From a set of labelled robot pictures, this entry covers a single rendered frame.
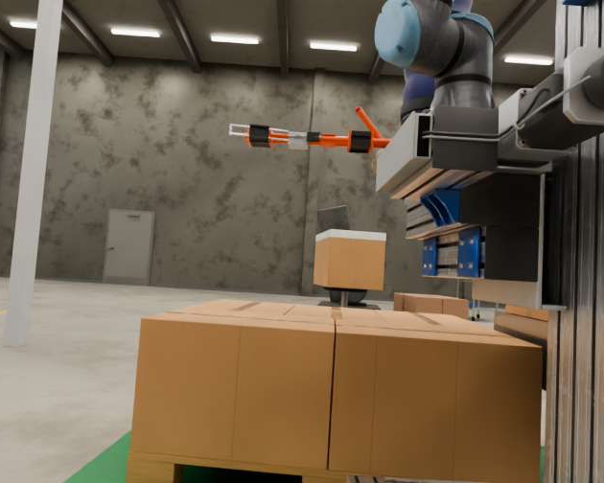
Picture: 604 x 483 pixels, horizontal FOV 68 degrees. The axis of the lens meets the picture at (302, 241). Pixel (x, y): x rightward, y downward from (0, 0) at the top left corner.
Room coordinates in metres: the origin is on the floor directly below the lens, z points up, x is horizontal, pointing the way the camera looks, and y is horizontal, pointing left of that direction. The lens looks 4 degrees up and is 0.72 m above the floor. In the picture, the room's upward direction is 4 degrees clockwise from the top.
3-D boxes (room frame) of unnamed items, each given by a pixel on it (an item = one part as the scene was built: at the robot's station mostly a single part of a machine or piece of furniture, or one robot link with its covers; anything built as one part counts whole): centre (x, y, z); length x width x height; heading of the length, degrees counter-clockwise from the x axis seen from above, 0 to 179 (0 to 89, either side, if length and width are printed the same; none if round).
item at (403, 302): (7.18, -2.07, 0.23); 1.34 x 0.94 x 0.45; 179
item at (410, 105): (1.53, -0.43, 1.30); 0.23 x 0.23 x 0.04
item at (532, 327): (1.50, -0.79, 0.58); 0.70 x 0.03 x 0.06; 176
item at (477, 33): (0.94, -0.32, 1.20); 0.13 x 0.12 x 0.14; 117
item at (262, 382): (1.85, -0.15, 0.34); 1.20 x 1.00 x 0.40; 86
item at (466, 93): (0.94, -0.32, 1.09); 0.15 x 0.15 x 0.10
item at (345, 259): (3.43, -0.35, 0.82); 0.60 x 0.40 x 0.40; 8
